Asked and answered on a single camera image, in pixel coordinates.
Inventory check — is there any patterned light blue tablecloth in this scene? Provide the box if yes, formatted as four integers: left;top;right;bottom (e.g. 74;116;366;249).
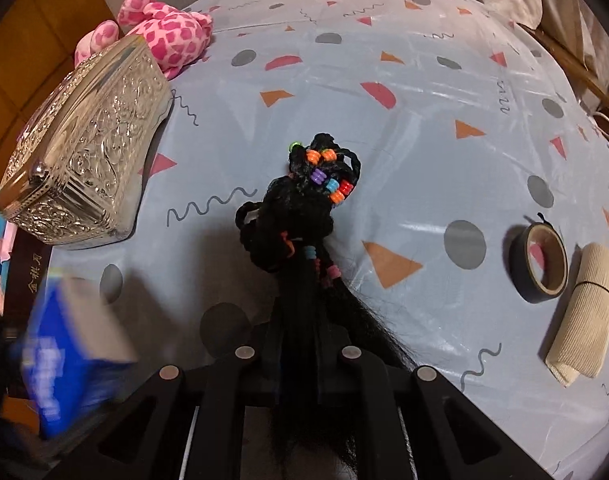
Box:
49;0;609;480

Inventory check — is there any beige bandage roll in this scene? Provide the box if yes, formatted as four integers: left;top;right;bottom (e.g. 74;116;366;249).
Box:
543;242;609;387

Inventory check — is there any silver ornate box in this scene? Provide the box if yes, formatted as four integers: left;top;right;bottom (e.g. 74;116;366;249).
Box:
0;35;175;251

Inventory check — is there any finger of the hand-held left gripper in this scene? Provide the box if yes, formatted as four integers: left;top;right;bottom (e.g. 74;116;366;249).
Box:
0;327;48;461

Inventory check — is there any black braided beaded wig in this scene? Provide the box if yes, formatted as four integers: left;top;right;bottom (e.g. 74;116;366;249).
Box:
234;132;420;480

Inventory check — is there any dark brown box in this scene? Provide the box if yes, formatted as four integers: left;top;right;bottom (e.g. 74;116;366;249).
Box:
7;240;54;322

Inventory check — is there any white round hoop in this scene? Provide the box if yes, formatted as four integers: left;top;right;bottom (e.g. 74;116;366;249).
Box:
591;109;609;142

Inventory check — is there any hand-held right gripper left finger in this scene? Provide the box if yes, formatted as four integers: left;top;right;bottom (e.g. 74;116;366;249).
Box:
49;321;285;480

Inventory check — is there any black tape roll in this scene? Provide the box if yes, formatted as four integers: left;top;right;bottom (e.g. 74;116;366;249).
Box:
509;214;569;305

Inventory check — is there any pink spotted plush toy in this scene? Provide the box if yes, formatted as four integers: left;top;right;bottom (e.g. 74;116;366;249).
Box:
74;0;214;81

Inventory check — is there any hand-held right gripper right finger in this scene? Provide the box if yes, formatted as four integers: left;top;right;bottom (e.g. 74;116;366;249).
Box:
317;346;555;480

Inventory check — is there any blue and white tissue packet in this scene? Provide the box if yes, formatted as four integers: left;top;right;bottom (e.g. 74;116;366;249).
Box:
22;275;138;441

